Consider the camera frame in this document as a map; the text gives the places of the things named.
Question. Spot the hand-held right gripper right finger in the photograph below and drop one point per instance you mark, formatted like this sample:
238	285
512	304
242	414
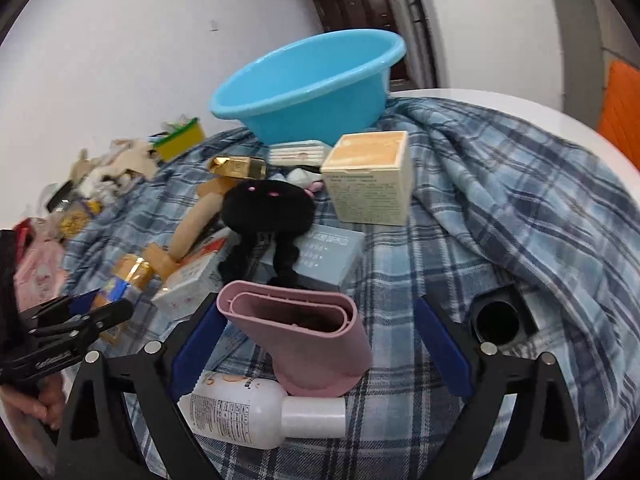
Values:
445	355

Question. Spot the person's left hand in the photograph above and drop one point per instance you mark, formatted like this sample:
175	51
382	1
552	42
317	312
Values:
42	402

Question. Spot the black square box round hole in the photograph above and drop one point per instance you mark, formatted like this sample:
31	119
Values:
502	317

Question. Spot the dark brown entrance door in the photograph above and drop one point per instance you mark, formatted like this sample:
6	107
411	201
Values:
350	0

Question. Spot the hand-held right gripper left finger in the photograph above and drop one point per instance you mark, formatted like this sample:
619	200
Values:
195	355

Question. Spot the black plush toy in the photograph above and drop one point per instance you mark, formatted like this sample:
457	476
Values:
270	207

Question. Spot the orange chair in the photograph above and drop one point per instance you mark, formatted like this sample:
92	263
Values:
622	110

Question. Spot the clear cereal jar black lid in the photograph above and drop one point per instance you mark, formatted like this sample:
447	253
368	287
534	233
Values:
75	220

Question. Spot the pink plastic holder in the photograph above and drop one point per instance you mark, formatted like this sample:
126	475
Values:
310	355

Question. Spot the white lotion bottle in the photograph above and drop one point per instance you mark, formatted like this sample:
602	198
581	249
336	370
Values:
240	410

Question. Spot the blue plastic basin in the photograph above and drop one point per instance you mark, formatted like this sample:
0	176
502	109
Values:
310	95

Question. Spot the black framed glass sliding door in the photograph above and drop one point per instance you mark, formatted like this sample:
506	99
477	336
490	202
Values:
420	20

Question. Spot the light blue white packet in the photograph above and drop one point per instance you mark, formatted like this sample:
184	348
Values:
300	177

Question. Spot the beige plush toy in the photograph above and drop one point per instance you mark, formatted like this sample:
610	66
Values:
130	157

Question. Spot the beige round soap dish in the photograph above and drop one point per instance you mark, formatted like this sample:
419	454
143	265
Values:
192	227

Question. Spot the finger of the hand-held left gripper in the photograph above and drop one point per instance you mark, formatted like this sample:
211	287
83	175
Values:
82	302
100	317

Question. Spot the light blue grey box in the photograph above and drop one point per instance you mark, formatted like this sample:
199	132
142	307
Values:
325	255

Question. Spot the cream box with orange top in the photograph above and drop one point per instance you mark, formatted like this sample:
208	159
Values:
370	180

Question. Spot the blue gold cigarette pack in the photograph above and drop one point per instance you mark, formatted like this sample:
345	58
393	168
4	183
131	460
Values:
127	272

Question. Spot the yellow container with green rim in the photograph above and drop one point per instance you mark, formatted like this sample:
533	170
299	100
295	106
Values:
182	140

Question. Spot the white box pink print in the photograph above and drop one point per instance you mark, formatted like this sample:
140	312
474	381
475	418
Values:
187	287

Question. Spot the pink printed pouch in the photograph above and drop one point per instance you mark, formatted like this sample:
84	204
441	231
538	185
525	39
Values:
40	270

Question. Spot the white ribbed box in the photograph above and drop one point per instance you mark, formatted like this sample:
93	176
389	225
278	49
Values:
297	152

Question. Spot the blue plaid cloth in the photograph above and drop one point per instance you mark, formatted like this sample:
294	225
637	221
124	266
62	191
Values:
475	210

